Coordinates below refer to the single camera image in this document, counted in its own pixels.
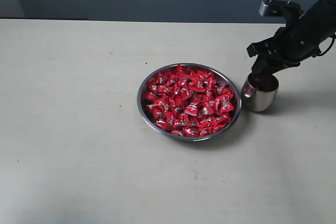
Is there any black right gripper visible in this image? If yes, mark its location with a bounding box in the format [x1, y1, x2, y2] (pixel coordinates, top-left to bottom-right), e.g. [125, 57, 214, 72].
[246, 1, 335, 76]

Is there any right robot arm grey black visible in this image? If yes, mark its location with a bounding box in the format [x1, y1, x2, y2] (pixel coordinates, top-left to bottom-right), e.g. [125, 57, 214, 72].
[247, 0, 335, 76]

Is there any stainless steel cup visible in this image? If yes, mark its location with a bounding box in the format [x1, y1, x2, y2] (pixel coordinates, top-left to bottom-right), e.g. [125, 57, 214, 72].
[240, 73, 279, 112]

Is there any round steel bowl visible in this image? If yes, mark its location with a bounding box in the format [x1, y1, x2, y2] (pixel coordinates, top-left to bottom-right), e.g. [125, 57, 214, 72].
[136, 63, 242, 142]

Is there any red wrapped candy right side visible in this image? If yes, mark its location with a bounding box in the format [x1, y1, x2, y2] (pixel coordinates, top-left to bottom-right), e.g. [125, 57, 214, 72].
[215, 93, 234, 113]

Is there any red wrapped candy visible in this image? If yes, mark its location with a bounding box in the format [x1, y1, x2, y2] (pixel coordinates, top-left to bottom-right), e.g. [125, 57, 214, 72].
[153, 94, 170, 112]
[176, 65, 192, 78]
[182, 127, 200, 137]
[215, 93, 234, 113]

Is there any red wrapped candy top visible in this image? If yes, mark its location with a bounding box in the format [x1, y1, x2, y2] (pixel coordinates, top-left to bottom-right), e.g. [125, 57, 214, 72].
[176, 65, 192, 78]

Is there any red wrapped candy bottom centre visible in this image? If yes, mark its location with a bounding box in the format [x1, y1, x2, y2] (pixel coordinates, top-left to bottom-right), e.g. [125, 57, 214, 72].
[182, 127, 200, 137]

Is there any red wrapped candy left side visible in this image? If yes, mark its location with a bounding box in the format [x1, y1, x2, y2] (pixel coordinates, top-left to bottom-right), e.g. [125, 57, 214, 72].
[153, 94, 170, 112]

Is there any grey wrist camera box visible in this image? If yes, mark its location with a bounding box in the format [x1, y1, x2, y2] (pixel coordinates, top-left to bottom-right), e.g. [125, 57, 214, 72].
[259, 0, 304, 17]

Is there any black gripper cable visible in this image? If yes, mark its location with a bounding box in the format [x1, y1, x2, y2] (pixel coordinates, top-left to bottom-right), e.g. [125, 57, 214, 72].
[312, 34, 336, 57]

